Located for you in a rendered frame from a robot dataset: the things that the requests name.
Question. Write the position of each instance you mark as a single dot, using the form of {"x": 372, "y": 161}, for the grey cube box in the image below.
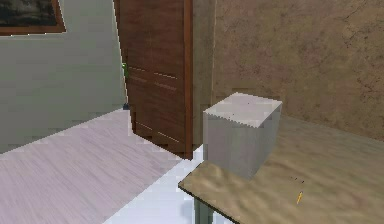
{"x": 236, "y": 140}

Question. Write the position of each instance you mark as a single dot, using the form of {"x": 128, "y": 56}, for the brown wooden room door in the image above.
{"x": 156, "y": 66}

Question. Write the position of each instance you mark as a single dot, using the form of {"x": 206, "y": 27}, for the yellow pencil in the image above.
{"x": 299, "y": 197}

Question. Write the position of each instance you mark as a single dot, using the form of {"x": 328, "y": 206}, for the tan wooden table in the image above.
{"x": 320, "y": 180}

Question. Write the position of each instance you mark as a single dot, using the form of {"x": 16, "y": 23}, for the brown framed wall picture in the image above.
{"x": 26, "y": 13}

